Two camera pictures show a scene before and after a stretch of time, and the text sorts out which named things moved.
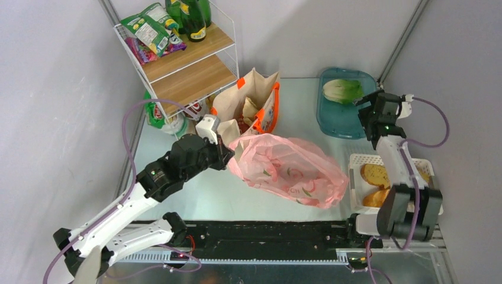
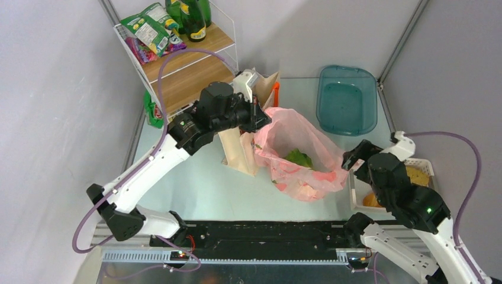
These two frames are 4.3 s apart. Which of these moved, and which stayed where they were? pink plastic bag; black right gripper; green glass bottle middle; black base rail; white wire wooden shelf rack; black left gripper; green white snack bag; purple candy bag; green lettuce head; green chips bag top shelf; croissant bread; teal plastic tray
Moved: black right gripper; pink plastic bag; black left gripper; green lettuce head
Stayed: croissant bread; teal plastic tray; green chips bag top shelf; black base rail; green glass bottle middle; green white snack bag; purple candy bag; white wire wooden shelf rack
